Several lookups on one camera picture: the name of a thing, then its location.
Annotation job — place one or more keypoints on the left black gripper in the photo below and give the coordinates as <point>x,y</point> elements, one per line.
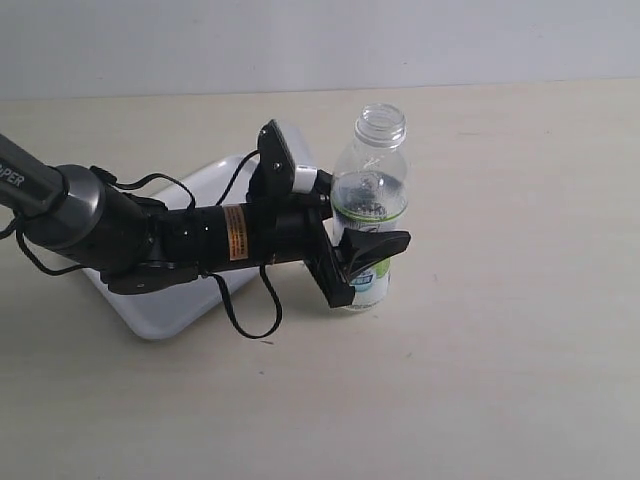
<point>238,236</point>

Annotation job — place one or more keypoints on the clear plastic drink bottle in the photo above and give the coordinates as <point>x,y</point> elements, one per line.
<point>369,191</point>

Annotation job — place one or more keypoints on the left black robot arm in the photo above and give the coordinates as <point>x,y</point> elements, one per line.
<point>138,245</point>

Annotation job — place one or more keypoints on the white rectangular plastic tray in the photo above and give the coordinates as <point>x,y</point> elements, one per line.
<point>163,314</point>

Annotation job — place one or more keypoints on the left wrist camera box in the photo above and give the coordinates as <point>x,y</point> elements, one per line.
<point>285,163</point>

